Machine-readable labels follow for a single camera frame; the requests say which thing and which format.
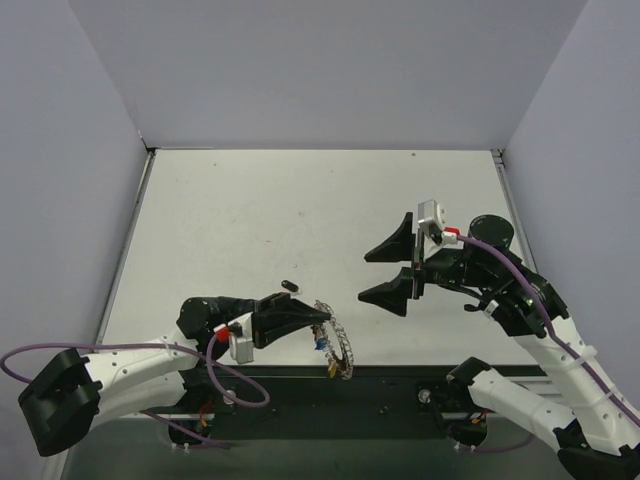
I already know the metal ring disc with keyrings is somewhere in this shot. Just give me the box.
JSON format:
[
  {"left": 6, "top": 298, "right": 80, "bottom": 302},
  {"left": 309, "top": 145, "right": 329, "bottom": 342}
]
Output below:
[{"left": 311, "top": 300, "right": 355, "bottom": 381}]

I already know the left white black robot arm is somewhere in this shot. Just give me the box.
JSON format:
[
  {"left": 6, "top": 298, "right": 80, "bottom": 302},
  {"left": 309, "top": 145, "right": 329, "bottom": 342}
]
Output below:
[{"left": 18, "top": 292, "right": 332, "bottom": 457}]

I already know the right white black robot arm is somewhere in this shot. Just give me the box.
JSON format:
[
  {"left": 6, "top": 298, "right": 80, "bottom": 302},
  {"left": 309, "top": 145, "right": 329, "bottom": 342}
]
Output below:
[{"left": 358, "top": 213, "right": 639, "bottom": 479}]

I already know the black key fob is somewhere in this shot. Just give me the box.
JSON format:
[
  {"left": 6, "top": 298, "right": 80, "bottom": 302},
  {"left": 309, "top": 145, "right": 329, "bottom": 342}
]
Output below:
[{"left": 281, "top": 280, "right": 300, "bottom": 293}]

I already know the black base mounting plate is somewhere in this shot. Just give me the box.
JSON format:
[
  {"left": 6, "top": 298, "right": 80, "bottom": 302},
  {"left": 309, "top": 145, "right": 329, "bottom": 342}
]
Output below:
[{"left": 154, "top": 366, "right": 481, "bottom": 441}]

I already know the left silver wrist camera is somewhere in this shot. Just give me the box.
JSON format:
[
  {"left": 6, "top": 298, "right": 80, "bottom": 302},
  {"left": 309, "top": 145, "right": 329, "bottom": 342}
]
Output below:
[{"left": 229, "top": 333, "right": 254, "bottom": 365}]

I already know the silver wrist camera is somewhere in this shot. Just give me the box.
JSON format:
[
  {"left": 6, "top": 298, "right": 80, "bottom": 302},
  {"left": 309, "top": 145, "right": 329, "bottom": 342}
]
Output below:
[
  {"left": 229, "top": 333, "right": 254, "bottom": 365},
  {"left": 417, "top": 199, "right": 445, "bottom": 236}
]

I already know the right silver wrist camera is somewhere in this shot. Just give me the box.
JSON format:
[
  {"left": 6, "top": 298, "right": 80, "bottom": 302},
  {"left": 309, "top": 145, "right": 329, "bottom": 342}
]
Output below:
[{"left": 417, "top": 199, "right": 445, "bottom": 236}]

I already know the aluminium frame rail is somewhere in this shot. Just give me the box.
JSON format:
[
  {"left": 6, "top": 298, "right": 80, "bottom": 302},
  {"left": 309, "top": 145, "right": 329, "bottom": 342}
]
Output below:
[{"left": 59, "top": 377, "right": 599, "bottom": 421}]

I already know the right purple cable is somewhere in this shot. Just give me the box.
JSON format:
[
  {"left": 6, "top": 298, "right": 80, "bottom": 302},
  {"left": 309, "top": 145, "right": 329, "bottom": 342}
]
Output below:
[{"left": 457, "top": 234, "right": 640, "bottom": 426}]

